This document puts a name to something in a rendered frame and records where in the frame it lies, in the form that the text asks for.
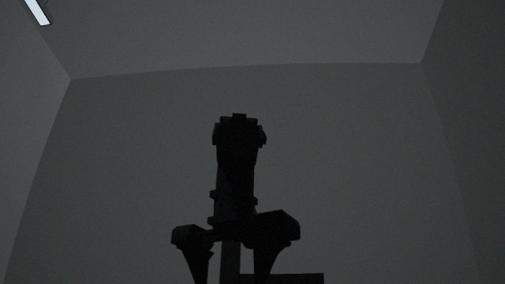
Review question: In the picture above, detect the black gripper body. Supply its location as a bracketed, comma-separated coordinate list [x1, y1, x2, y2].
[170, 181, 301, 251]

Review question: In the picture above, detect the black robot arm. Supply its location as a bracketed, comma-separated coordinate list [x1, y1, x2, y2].
[212, 113, 267, 284]

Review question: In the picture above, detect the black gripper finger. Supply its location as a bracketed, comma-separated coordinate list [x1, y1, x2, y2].
[176, 243, 214, 284]
[252, 232, 291, 284]

